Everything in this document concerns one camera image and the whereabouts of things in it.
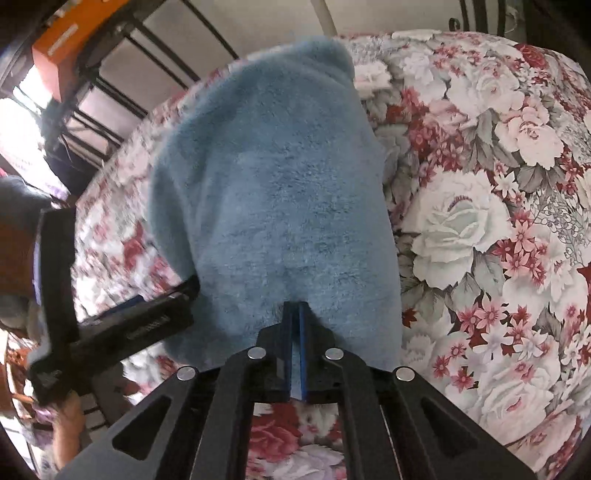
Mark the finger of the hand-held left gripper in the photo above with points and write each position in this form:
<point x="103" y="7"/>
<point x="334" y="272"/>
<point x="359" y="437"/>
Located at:
<point x="147" y="318"/>

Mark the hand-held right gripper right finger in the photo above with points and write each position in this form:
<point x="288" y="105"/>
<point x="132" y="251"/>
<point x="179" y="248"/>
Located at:
<point x="303" y="350"/>

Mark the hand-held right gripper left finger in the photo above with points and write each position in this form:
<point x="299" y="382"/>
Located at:
<point x="288" y="350"/>

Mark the blue fleece garment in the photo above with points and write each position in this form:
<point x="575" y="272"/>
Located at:
<point x="277" y="184"/>

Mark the person's left hand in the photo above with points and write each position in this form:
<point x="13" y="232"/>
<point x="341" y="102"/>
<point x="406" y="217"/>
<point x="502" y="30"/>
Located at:
<point x="67" y="429"/>

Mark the floral bedsheet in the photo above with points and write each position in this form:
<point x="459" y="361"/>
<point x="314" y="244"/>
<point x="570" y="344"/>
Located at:
<point x="461" y="230"/>

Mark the orange box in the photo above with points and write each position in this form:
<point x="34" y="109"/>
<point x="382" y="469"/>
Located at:
<point x="69" y="41"/>

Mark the black metal bed frame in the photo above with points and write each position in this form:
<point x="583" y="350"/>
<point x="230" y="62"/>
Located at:
<point x="171" y="50"/>

